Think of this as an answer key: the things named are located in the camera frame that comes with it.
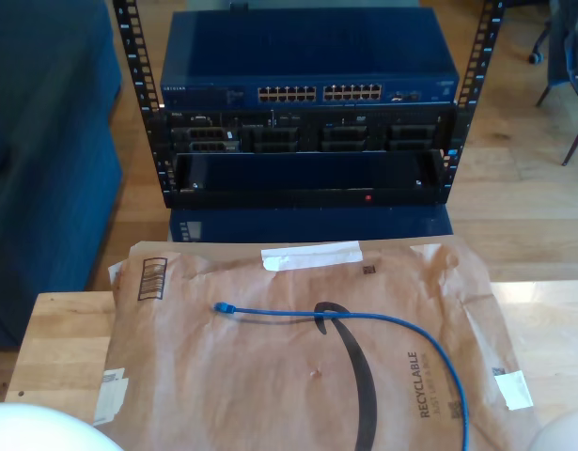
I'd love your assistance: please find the blue network cable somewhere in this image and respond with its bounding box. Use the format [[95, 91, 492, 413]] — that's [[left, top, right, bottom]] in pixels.
[[212, 302, 472, 451]]

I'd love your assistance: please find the black rack server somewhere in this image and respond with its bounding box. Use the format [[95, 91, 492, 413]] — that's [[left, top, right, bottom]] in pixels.
[[165, 107, 455, 154]]

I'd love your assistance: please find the brown paper mailer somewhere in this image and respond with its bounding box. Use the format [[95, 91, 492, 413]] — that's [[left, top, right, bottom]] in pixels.
[[88, 237, 547, 451]]

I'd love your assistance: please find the blue sofa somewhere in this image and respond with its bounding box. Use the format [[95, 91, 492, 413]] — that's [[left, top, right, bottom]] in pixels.
[[0, 0, 125, 351]]

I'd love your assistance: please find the office chair wheel base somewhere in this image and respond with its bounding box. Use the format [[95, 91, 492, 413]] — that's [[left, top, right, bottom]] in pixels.
[[526, 0, 554, 66]]

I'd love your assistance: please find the dark wooden-legged chair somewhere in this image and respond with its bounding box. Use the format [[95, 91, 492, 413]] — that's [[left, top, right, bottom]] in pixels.
[[535, 0, 578, 166]]

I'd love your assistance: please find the blue network switch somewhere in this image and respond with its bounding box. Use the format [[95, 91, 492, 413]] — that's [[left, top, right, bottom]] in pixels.
[[159, 8, 461, 111]]

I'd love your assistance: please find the black rack frame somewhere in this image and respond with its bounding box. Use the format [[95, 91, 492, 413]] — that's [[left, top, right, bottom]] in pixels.
[[110, 0, 506, 210]]

